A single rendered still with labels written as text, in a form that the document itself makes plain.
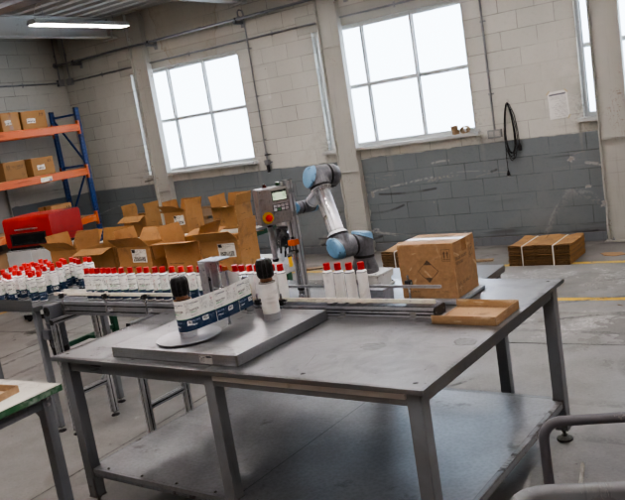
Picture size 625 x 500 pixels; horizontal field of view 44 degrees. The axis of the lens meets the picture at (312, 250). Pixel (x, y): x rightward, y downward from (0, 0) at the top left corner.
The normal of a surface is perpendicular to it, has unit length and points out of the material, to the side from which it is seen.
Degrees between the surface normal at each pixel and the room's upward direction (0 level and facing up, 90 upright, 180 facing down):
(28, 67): 90
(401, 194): 90
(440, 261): 90
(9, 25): 90
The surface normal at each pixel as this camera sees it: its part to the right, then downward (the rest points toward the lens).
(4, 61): 0.84, -0.04
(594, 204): -0.52, 0.22
